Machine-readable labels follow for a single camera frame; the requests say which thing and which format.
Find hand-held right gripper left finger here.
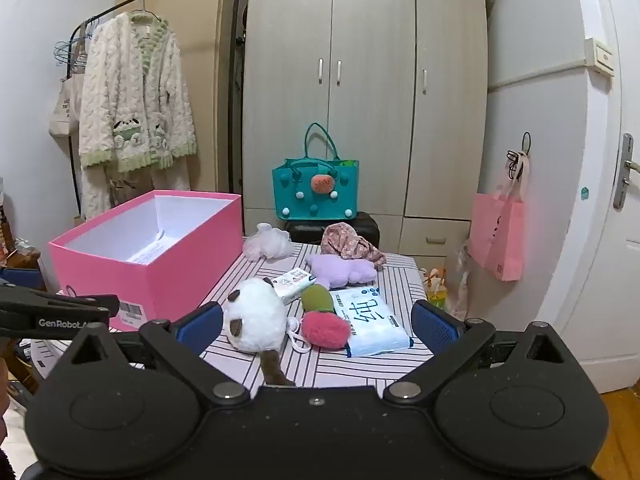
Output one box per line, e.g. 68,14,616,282
64,301,251,407

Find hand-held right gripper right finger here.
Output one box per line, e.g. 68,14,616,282
382,299,577,406

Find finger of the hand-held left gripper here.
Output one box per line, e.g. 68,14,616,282
0,268,47,292
0,287,121,341

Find white brown plush toy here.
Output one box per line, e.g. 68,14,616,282
221,277,297,387

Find blue white tissue pack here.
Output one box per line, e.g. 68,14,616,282
332,286,414,358

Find pink cardboard box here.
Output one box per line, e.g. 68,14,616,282
48,190,244,332

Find small white tissue packet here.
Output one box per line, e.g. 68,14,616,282
271,268,320,306

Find white mesh bath puff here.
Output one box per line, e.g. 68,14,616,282
243,223,292,261

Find pink fluffy pompom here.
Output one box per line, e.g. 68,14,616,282
300,311,352,347

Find purple plush toy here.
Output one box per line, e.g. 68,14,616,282
305,253,377,289

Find green plush pad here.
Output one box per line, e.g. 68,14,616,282
300,284,335,314

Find floral pink cloth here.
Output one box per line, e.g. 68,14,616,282
321,222,387,267

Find colourful gift bag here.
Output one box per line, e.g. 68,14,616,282
422,267,448,308

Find clear plastic bag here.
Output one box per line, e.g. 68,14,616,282
445,242,476,321

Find printed paper sheet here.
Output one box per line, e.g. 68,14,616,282
125,240,168,264

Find pink striped tablecloth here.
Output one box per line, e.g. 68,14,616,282
30,240,436,391

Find pink paper bag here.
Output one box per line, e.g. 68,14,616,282
468,152,531,282

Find fluffy cream pajama pants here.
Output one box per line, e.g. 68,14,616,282
80,152,193,221

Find black suitcase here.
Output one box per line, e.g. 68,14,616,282
284,212,381,251

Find teal felt handbag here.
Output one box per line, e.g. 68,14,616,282
272,122,360,221

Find beige canvas tote bag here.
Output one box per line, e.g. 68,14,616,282
48,35,93,136

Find white door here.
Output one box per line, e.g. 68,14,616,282
535,0,640,396

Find black clothes rack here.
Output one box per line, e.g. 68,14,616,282
68,0,243,221

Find fluffy cream pajama jacket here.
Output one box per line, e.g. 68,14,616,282
77,11,198,171

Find grey wooden wardrobe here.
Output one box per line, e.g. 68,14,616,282
241,0,488,266

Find black wall hook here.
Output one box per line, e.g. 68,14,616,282
506,131,532,181

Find metal door handle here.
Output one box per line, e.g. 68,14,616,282
613,133,640,211

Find blue wire hangers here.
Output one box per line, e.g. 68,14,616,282
54,19,101,68

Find beige light switch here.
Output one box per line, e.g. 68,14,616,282
585,38,616,77

